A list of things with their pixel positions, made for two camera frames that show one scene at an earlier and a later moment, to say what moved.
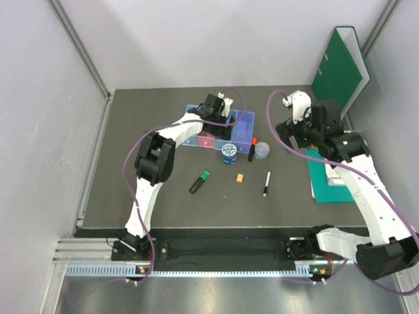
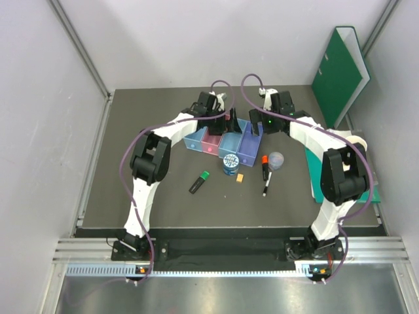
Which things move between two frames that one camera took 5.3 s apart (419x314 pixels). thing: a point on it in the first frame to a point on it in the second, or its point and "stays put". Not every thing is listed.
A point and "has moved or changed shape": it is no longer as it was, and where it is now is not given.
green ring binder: x=344 y=70 stays put
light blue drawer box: x=193 y=141 has moved or changed shape
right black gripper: x=286 y=129 to x=255 y=118
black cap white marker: x=266 y=187 stays put
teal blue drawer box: x=219 y=142 has moved or changed shape
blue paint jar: x=228 y=154 to x=230 y=165
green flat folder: x=323 y=192 stays put
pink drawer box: x=205 y=139 has moved or changed shape
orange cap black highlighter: x=253 y=148 to x=265 y=162
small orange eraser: x=239 y=178 stays put
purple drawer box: x=243 y=131 has moved or changed shape
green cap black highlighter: x=203 y=176 stays put
